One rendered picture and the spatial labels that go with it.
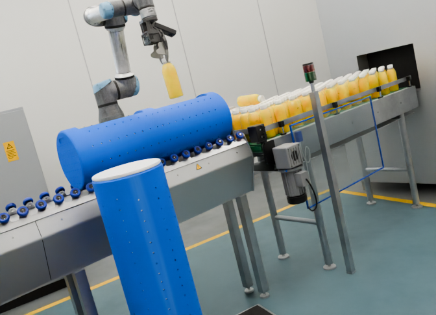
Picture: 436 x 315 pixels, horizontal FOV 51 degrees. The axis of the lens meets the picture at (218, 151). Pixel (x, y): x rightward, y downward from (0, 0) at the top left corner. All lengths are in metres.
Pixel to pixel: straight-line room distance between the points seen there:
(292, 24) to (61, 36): 2.96
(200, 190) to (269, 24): 4.00
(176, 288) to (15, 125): 2.21
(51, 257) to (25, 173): 1.70
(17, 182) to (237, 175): 1.83
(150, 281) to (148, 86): 3.66
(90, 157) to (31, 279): 0.56
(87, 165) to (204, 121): 0.66
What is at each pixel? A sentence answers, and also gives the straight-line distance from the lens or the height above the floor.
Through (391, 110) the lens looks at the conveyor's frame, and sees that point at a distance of 3.47.
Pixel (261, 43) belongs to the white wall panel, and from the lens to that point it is 5.97.
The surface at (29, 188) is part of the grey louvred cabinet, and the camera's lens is 3.71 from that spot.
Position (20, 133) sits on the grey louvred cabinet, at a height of 1.26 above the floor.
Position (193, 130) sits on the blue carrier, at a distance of 2.31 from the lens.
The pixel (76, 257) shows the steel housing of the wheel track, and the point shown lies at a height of 0.69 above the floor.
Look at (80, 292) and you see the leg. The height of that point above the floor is 0.54.
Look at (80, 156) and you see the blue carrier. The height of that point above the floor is 1.11.
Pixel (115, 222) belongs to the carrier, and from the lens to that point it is 1.77.
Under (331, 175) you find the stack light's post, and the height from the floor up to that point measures 0.61.
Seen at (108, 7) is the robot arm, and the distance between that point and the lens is 2.26.
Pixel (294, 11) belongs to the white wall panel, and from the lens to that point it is 6.36.
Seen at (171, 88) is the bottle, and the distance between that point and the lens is 2.16.
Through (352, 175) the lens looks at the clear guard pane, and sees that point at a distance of 3.00.
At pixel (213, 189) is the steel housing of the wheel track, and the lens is 2.42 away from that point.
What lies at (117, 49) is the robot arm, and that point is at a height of 1.59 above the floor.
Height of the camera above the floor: 1.28
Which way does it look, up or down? 9 degrees down
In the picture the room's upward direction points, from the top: 14 degrees counter-clockwise
